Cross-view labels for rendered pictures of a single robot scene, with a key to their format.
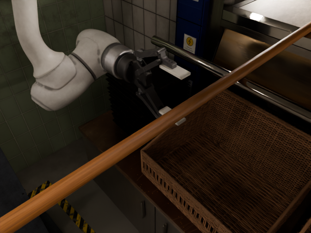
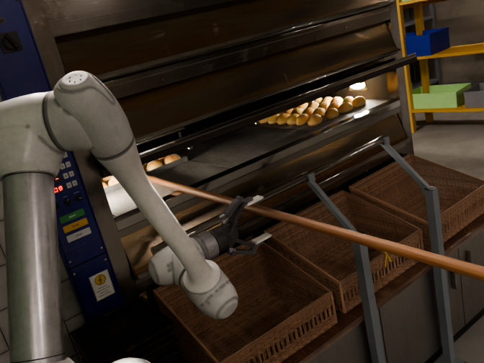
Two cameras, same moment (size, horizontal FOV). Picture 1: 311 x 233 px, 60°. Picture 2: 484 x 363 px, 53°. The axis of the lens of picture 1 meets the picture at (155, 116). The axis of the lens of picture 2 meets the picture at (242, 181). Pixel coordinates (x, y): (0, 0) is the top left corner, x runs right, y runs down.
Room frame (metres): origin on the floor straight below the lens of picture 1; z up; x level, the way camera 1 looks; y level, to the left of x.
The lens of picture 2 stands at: (0.29, 1.41, 1.80)
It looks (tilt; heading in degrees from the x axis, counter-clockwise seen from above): 18 degrees down; 280
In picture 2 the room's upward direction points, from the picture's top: 13 degrees counter-clockwise
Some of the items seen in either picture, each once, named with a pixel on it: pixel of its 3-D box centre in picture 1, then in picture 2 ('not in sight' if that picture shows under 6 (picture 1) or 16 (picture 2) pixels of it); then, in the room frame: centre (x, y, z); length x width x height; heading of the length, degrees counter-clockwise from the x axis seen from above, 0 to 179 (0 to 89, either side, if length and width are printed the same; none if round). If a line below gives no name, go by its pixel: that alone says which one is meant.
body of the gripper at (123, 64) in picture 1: (137, 72); (224, 236); (0.62, 0.05, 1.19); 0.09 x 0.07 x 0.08; 43
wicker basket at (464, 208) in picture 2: not in sight; (419, 196); (-0.20, -1.11, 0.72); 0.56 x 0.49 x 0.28; 43
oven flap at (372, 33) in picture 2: not in sight; (269, 75); (0.44, -0.88, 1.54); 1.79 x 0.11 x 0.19; 42
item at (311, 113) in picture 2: not in sight; (306, 109); (0.31, -1.60, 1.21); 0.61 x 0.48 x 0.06; 132
